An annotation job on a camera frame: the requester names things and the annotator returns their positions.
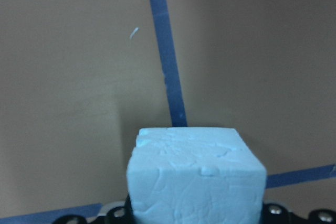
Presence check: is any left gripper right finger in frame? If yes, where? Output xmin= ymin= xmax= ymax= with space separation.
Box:
xmin=258 ymin=200 xmax=336 ymax=224

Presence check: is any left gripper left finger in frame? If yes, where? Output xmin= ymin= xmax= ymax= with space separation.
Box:
xmin=54 ymin=196 xmax=136 ymax=224

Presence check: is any light blue block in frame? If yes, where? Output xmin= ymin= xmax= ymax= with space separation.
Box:
xmin=127 ymin=127 xmax=267 ymax=223

